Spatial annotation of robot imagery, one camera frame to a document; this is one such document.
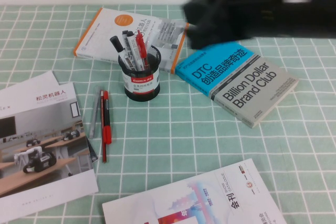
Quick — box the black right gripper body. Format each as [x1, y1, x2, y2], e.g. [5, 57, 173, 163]
[182, 0, 254, 50]

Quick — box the green checked tablecloth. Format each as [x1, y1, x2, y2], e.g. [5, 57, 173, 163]
[0, 4, 336, 224]

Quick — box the black mesh pen holder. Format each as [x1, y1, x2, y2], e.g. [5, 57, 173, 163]
[117, 45, 161, 101]

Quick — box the brochure with classroom robot photo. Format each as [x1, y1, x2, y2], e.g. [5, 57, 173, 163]
[0, 82, 99, 221]

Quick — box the red pencil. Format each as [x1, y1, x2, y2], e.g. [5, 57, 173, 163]
[99, 90, 108, 164]

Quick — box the plain white brochure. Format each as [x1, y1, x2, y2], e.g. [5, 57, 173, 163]
[0, 70, 59, 97]

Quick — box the blue and grey book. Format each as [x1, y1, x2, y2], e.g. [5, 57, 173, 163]
[175, 40, 300, 129]

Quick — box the black marker with red cap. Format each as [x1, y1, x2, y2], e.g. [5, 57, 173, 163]
[101, 90, 113, 145]

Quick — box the grey transparent pen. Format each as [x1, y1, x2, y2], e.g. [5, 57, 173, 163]
[88, 86, 102, 139]

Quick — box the white marker with black cap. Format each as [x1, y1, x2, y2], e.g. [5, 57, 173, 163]
[109, 36, 133, 71]
[121, 30, 136, 70]
[127, 30, 144, 70]

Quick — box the red ballpoint pen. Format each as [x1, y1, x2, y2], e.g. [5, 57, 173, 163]
[134, 29, 148, 68]

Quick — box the white book with orange edges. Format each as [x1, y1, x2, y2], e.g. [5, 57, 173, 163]
[73, 7, 190, 74]

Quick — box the white show catalogue magazine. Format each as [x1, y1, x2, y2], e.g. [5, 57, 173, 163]
[101, 158, 288, 224]

